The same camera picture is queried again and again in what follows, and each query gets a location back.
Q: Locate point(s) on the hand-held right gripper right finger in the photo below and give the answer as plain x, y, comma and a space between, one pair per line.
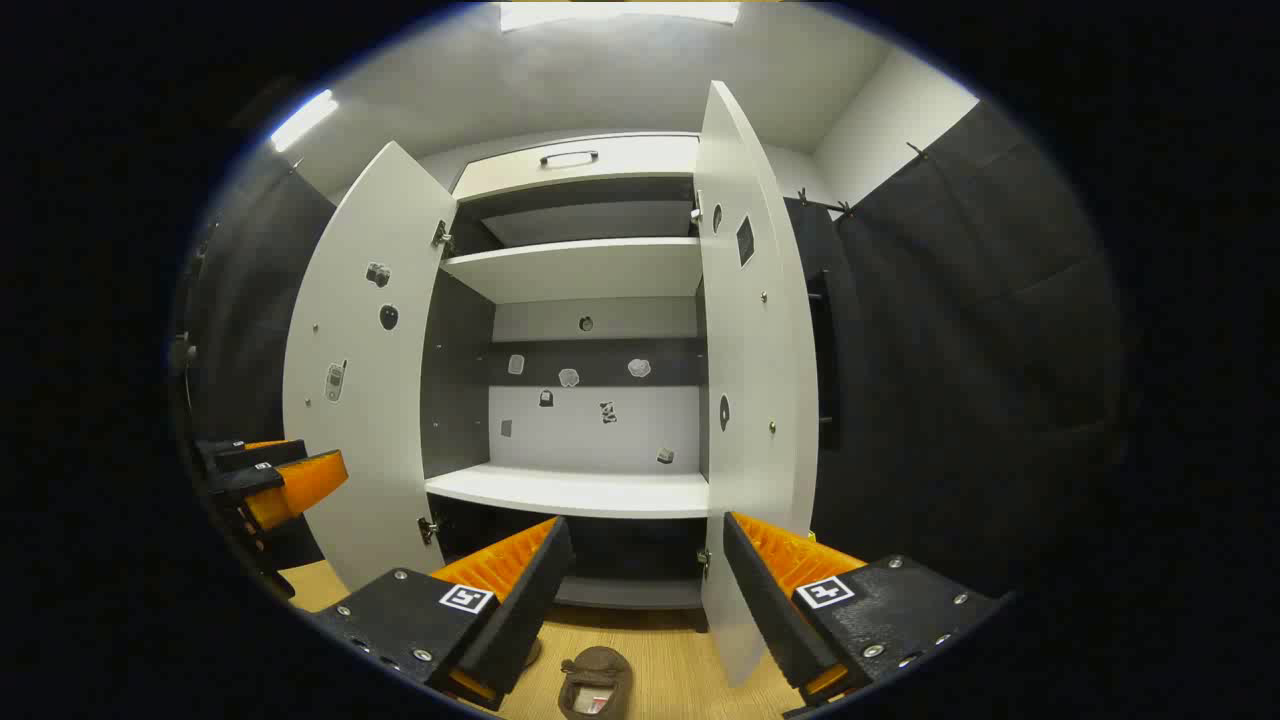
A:
765, 600

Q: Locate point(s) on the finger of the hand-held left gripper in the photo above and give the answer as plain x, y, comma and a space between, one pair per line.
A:
240, 485
250, 455

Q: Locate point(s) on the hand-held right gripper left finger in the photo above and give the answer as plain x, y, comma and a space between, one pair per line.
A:
525, 610

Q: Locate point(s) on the brown fuzzy shoe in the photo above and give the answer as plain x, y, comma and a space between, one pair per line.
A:
595, 675

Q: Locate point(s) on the black backdrop cloth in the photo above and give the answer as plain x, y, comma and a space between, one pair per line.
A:
980, 380

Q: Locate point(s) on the narrow ceiling light strip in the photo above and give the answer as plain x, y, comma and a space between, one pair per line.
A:
303, 120

